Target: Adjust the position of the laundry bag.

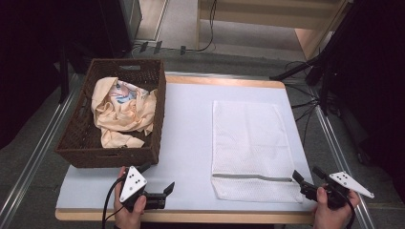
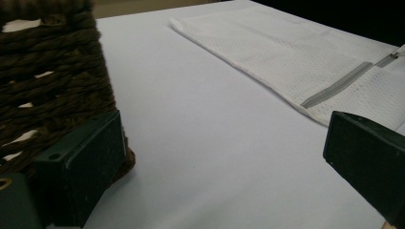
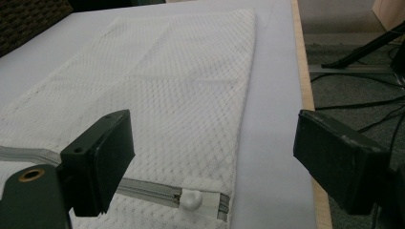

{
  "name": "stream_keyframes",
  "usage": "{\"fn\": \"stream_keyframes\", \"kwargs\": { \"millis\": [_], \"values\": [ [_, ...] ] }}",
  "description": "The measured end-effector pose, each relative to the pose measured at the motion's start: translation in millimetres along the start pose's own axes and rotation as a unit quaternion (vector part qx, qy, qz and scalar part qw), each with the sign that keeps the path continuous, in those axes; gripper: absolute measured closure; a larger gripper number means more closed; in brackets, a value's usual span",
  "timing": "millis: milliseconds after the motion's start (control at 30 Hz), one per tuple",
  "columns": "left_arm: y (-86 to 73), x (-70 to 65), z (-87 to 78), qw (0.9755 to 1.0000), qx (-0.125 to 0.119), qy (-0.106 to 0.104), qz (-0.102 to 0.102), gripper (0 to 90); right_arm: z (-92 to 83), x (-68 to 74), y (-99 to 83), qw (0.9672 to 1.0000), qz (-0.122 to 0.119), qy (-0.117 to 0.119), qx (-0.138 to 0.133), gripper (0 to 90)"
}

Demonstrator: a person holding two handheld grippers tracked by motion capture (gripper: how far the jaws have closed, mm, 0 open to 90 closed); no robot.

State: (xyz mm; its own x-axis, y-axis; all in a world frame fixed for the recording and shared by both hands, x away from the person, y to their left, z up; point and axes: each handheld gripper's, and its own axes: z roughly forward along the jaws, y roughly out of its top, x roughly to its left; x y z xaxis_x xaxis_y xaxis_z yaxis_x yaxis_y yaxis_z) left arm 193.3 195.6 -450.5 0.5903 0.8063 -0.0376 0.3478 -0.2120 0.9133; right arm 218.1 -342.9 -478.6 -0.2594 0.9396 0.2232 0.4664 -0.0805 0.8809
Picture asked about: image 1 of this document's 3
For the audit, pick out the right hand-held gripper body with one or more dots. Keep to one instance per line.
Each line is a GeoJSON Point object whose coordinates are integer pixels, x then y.
{"type": "Point", "coordinates": [339, 194]}

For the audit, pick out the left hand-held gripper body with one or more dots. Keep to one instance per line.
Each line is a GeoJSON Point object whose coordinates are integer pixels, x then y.
{"type": "Point", "coordinates": [133, 183]}

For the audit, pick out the peach printed garment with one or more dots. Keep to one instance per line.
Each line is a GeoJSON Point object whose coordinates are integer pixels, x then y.
{"type": "Point", "coordinates": [127, 117]}

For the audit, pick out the white mesh laundry bag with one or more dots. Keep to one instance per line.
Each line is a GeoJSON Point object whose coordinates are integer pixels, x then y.
{"type": "Point", "coordinates": [251, 143]}

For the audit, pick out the brown wicker basket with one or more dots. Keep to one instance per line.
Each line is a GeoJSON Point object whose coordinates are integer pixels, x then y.
{"type": "Point", "coordinates": [79, 140]}

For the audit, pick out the person's right hand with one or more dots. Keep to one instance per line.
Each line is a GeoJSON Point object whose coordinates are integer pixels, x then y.
{"type": "Point", "coordinates": [331, 219]}

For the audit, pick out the person's left hand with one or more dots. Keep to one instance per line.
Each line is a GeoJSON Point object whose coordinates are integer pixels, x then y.
{"type": "Point", "coordinates": [127, 219]}

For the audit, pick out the white table mat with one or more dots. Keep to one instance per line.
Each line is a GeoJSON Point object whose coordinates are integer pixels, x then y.
{"type": "Point", "coordinates": [184, 127]}

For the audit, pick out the black tripod stand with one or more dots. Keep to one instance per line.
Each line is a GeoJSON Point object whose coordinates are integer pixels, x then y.
{"type": "Point", "coordinates": [324, 92]}

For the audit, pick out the wooden table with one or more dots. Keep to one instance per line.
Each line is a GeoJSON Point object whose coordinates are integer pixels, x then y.
{"type": "Point", "coordinates": [223, 82]}

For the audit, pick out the black power plug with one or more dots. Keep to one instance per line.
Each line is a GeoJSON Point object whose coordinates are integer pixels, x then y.
{"type": "Point", "coordinates": [183, 50]}
{"type": "Point", "coordinates": [158, 47]}
{"type": "Point", "coordinates": [143, 46]}

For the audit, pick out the dark cabinet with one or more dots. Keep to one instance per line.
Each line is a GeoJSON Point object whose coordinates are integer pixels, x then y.
{"type": "Point", "coordinates": [124, 25]}

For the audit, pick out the light wooden shelf unit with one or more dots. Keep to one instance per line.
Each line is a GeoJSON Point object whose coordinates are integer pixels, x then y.
{"type": "Point", "coordinates": [254, 14]}

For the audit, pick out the aluminium floor rail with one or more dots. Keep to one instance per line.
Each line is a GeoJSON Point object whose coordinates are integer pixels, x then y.
{"type": "Point", "coordinates": [339, 159]}
{"type": "Point", "coordinates": [36, 152]}

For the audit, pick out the black metal post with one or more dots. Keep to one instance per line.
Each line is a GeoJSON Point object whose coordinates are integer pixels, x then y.
{"type": "Point", "coordinates": [63, 76]}

